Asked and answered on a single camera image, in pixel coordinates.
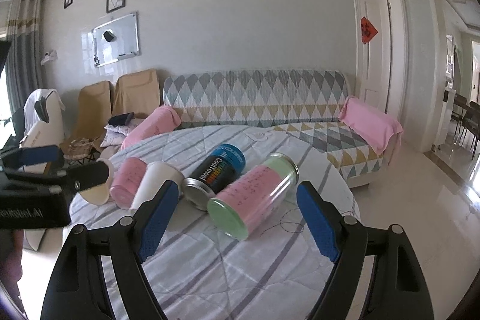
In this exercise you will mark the striped white table cloth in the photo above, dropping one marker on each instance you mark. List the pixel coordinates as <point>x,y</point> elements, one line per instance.
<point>198,272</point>

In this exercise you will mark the tan covered chair left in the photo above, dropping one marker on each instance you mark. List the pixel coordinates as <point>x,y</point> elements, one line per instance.
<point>93,111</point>

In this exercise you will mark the grey striped curtain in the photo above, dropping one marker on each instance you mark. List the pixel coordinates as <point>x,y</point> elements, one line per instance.
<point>23,66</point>

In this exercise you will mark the white door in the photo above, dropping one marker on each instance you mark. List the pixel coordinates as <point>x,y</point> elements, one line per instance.
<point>376,55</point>

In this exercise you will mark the whiteboard on wall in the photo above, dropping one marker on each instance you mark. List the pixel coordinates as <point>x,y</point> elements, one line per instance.
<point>116,40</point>

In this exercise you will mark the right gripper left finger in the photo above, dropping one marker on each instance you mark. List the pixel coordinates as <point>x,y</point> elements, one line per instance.
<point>77,288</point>

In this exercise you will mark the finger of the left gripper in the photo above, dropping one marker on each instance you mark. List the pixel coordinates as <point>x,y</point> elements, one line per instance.
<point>48,154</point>
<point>75,179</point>

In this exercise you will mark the dark dining chairs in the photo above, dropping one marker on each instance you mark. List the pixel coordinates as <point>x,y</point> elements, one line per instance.
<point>467,121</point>

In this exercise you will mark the sofa with diamond pattern cover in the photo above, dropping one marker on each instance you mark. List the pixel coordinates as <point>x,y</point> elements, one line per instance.
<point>301,102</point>

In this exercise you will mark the tan covered chair right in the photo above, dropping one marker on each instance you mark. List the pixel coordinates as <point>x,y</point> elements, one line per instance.
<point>137,92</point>

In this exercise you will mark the dark cloth on pillows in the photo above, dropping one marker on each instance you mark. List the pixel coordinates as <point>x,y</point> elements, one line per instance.
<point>121,120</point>

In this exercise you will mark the small white paper cup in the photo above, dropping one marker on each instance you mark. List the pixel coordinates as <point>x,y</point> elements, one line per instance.
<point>100,194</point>

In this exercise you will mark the large white paper cup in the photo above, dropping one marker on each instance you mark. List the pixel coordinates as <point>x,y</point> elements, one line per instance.
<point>155,176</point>

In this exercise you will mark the black blue CoolTowel can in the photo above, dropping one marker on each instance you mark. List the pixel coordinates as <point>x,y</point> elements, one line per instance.
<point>221,168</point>

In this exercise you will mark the tan covered chair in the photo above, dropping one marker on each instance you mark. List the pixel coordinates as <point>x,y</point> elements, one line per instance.
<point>93,111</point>
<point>137,92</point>

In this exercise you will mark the glass jar pink green paper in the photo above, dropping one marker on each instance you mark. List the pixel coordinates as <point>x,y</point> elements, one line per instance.
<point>244,204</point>

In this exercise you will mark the pink paper wrapped jar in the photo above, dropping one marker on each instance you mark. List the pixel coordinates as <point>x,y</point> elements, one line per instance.
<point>126,181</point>

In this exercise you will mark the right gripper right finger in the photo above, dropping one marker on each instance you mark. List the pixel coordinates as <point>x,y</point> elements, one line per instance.
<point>397,287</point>

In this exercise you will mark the white chair with hanger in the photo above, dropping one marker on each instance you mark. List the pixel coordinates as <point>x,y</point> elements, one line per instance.
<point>43,119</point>

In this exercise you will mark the red diamond door decoration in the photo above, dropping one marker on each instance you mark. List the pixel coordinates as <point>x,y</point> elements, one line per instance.
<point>368,31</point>

